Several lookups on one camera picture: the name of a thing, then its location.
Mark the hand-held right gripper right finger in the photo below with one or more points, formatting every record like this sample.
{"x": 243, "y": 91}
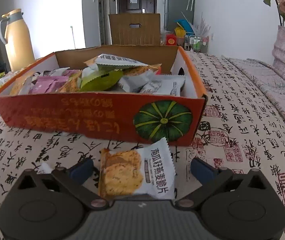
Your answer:
{"x": 203, "y": 168}

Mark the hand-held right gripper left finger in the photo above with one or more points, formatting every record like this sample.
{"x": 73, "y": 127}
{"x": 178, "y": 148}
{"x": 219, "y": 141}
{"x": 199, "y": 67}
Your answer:
{"x": 82, "y": 168}

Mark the white cracker snack packet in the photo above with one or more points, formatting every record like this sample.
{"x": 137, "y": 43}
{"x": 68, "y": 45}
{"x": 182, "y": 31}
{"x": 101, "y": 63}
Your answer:
{"x": 135, "y": 172}
{"x": 117, "y": 61}
{"x": 20, "y": 85}
{"x": 132, "y": 82}
{"x": 45, "y": 168}
{"x": 162, "y": 83}
{"x": 70, "y": 86}

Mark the red cardboard box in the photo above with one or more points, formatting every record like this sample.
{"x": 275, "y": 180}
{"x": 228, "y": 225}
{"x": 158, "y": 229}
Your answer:
{"x": 95, "y": 115}

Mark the pink snack packet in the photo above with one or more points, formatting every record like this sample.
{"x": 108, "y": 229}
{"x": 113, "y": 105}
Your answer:
{"x": 47, "y": 85}
{"x": 70, "y": 73}

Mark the green white snack packet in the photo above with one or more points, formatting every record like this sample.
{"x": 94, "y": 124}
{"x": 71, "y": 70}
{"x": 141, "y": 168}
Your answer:
{"x": 100, "y": 80}

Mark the orange snack packet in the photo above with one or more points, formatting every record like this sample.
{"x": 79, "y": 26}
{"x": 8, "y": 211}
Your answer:
{"x": 155, "y": 68}

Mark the yellow thermos jug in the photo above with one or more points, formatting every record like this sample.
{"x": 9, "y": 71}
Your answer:
{"x": 18, "y": 45}

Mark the grey patterned cloth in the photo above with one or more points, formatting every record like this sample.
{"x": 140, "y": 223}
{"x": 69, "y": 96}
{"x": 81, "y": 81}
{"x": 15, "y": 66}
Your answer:
{"x": 272, "y": 90}

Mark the small red box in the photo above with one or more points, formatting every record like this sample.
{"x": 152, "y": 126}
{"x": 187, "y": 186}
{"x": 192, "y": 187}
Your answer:
{"x": 171, "y": 40}

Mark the thin mop stick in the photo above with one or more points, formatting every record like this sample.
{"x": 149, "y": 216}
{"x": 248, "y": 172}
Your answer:
{"x": 72, "y": 36}

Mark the yellow plastic object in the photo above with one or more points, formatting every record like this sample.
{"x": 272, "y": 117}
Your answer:
{"x": 180, "y": 32}

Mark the pink dried branches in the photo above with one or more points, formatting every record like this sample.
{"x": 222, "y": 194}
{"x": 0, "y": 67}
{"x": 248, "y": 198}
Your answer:
{"x": 203, "y": 26}

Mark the blue plastic object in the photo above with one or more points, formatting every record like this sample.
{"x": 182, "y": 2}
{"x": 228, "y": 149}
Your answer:
{"x": 185, "y": 24}

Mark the grey refrigerator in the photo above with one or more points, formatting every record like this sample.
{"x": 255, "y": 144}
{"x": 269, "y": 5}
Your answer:
{"x": 178, "y": 2}

